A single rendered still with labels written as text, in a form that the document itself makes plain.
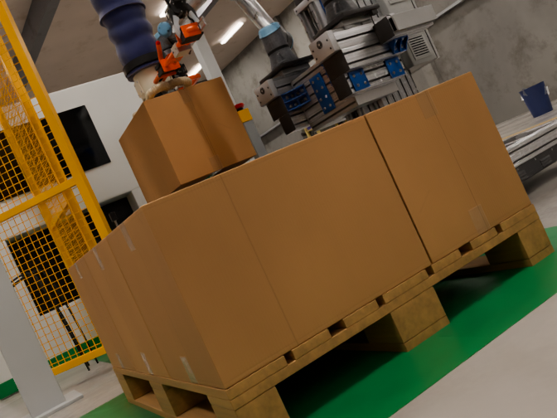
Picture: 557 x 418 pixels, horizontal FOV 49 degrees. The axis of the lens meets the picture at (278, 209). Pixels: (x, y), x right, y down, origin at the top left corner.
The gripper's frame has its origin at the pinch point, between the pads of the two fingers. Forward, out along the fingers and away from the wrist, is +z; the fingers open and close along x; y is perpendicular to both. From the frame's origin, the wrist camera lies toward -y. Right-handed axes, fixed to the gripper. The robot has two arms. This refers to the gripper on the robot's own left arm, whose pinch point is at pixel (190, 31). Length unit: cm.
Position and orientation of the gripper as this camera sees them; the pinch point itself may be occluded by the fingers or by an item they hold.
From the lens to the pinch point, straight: 259.3
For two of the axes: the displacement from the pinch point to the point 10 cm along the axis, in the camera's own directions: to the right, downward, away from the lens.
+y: -4.1, 1.9, 8.9
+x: -8.1, 3.8, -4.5
